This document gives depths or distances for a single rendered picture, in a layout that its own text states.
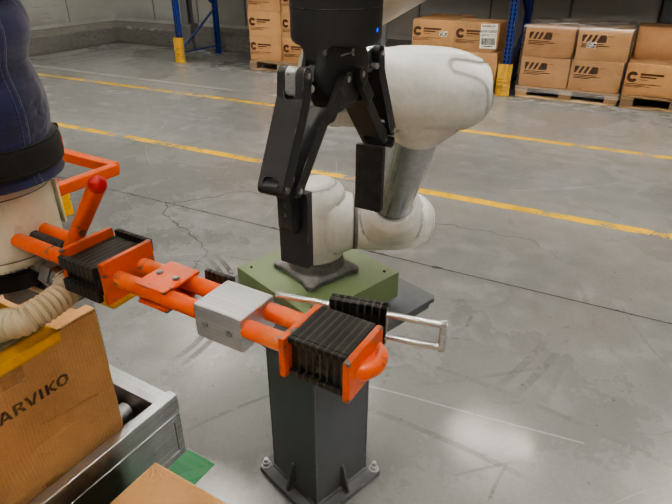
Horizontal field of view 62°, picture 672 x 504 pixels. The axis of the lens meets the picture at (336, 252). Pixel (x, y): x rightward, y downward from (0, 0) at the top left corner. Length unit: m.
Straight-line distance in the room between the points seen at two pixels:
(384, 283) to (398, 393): 0.94
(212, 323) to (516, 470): 1.73
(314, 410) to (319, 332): 1.14
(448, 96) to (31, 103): 0.61
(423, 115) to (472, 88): 0.09
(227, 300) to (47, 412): 0.79
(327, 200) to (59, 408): 0.78
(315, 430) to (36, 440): 0.78
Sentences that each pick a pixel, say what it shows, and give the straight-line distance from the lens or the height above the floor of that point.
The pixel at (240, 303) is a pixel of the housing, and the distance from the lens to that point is 0.65.
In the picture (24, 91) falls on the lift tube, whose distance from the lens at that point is 0.88.
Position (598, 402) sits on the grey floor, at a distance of 2.62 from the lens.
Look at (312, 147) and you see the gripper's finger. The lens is 0.45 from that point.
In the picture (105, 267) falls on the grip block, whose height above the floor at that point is 1.29.
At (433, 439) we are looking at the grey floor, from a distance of 2.28.
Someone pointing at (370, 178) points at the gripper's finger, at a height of 1.43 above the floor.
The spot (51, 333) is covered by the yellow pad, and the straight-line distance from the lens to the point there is 0.90.
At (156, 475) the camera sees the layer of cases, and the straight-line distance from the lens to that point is 1.49.
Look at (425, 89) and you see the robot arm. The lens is 0.93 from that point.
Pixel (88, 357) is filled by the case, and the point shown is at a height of 0.84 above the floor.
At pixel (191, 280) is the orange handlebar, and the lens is 0.72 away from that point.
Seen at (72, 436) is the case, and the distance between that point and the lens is 1.46.
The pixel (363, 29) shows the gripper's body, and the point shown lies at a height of 1.59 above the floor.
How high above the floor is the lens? 1.64
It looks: 28 degrees down
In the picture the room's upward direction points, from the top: straight up
